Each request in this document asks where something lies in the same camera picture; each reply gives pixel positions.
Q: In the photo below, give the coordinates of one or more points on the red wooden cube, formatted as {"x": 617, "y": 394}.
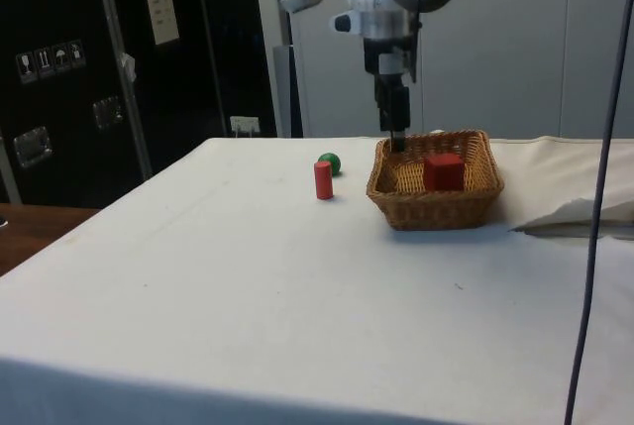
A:
{"x": 443, "y": 172}

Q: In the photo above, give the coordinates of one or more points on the brown wicker basket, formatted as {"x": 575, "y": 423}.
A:
{"x": 436, "y": 209}

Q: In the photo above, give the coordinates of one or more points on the black cabinet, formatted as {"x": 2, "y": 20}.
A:
{"x": 64, "y": 98}

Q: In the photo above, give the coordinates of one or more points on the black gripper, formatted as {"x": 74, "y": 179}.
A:
{"x": 389, "y": 56}

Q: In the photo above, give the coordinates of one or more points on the green ball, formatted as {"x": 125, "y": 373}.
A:
{"x": 334, "y": 161}

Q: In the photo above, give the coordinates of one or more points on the red wooden cylinder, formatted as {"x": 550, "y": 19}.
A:
{"x": 323, "y": 182}

